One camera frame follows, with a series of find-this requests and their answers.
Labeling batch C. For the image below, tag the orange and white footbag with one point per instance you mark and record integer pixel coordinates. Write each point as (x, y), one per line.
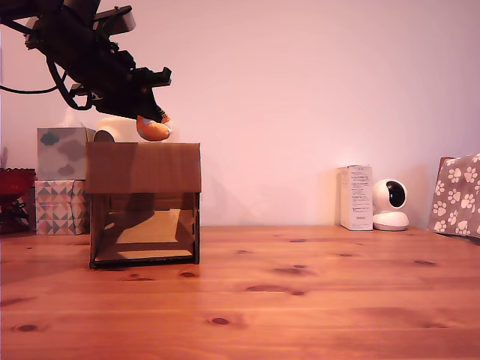
(153, 131)

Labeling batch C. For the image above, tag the cardboard dice tower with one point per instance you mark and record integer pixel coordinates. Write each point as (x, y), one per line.
(150, 168)

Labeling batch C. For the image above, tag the cream electric kettle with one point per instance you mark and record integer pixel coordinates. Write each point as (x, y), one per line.
(120, 129)

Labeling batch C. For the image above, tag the white tissue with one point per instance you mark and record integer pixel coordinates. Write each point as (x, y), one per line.
(73, 120)

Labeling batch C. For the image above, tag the cloud print tissue box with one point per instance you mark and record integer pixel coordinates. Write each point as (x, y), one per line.
(62, 153)

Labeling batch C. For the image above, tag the geometric pattern box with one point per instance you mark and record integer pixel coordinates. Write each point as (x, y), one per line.
(56, 210)

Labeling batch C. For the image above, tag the red glass bowl on stand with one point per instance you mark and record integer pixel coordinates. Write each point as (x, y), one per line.
(15, 183)

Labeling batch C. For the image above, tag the white printed carton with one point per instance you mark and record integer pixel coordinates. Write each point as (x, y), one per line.
(358, 198)

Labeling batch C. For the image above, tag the paw print cloth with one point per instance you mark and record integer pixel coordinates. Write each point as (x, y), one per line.
(457, 195)

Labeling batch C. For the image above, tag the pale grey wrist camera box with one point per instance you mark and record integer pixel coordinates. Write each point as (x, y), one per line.
(116, 20)

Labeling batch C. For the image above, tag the small white round camera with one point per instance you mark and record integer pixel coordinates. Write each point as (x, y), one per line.
(390, 204)

